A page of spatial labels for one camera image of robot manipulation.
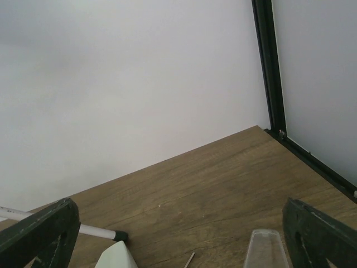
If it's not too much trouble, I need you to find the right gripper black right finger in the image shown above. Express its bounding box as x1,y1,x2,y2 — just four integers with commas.
282,198,356,267

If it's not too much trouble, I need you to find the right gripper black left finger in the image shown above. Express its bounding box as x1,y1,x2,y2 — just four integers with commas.
1,198,80,267

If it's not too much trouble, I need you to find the clear plastic metronome cover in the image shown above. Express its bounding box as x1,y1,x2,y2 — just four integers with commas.
243,229,289,268

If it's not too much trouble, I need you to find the white metronome body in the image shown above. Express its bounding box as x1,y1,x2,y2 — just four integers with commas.
95,241,138,268

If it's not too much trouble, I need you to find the thin metal pendulum rod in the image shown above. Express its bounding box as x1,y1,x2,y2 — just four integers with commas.
184,252,195,268

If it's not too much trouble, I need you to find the black right table rail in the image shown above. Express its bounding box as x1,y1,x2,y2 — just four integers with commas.
264,129,356,204

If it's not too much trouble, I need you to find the black right corner post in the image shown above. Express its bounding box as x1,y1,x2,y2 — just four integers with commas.
252,0,287,140

